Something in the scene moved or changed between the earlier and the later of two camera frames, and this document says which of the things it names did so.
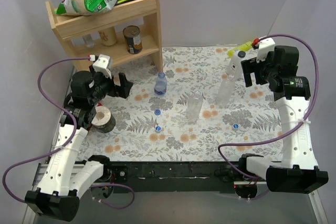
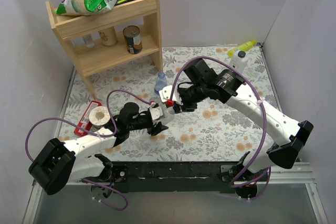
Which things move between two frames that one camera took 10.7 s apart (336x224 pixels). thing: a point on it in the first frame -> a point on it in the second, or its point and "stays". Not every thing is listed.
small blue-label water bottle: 160,84 stays
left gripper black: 115,88 -> 154,125
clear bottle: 194,106 -> 169,113
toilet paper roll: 103,121 stays
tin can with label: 133,39 stays
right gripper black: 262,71 -> 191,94
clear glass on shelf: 88,41 stays
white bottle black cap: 234,66 stays
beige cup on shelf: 108,36 stays
